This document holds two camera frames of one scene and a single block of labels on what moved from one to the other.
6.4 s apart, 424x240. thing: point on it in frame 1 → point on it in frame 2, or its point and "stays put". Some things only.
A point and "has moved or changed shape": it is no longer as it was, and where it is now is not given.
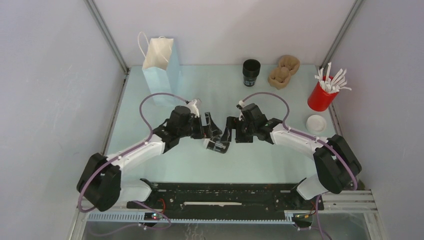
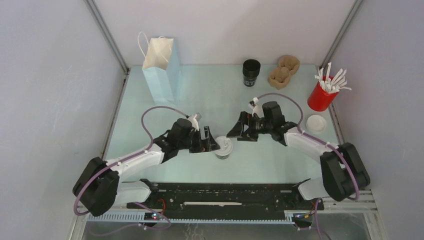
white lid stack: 316,123 stays put
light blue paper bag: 160,68 stays put
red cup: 320,100 stays put
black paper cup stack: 251,69 stays put
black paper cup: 219,147 → 222,157
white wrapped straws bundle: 336,83 stays put
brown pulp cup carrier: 280,76 stays put
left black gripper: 208,131 → 208,142
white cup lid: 206,141 has moved or changed shape
